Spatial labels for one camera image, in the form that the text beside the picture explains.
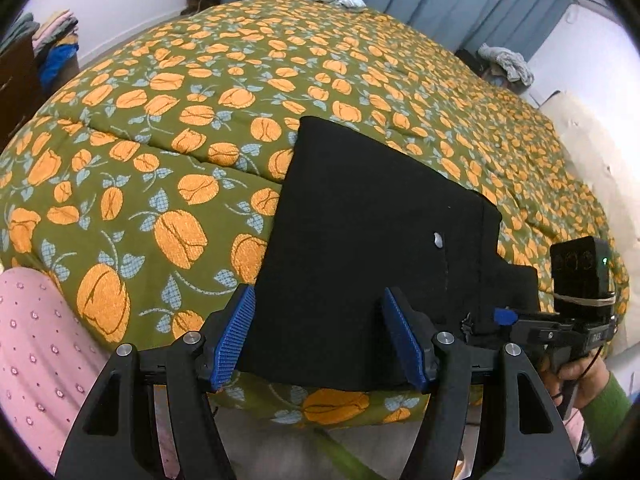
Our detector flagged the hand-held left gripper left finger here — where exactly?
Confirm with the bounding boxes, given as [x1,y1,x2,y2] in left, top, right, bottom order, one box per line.
[55,284,257,480]

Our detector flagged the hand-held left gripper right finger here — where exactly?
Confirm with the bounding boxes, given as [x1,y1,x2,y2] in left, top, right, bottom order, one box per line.
[381,287,581,480]

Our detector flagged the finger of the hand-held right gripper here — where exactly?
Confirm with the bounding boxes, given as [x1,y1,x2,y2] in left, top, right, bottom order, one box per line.
[492,306,521,330]

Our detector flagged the black pants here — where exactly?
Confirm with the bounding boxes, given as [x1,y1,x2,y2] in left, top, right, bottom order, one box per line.
[239,116,540,392]

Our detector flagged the person's green-sleeved right forearm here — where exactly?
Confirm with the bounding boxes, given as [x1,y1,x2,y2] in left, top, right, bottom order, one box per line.
[572,372,634,442]

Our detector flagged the person's right hand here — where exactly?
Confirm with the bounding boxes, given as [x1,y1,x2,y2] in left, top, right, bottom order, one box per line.
[541,352,609,401]

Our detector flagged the person's pink pajama leg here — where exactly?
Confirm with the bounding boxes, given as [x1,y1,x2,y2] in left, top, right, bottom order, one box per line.
[0,266,182,479]

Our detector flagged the grey crumpled cloth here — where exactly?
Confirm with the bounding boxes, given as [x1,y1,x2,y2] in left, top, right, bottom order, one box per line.
[477,44,535,92]

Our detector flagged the green orange floral blanket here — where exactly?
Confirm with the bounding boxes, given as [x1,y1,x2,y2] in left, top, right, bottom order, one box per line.
[0,0,632,429]

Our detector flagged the blue-grey curtain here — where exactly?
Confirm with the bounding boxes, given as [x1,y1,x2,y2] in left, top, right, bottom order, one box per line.
[222,0,576,63]

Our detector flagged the brown wooden cabinet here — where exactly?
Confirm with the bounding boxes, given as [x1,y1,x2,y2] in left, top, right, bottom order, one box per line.
[0,34,47,153]

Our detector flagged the stack of folded clothes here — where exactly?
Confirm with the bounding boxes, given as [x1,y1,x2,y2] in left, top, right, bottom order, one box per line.
[31,8,82,87]

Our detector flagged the black cable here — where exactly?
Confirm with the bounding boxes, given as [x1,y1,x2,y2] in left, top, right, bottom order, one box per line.
[550,350,602,467]

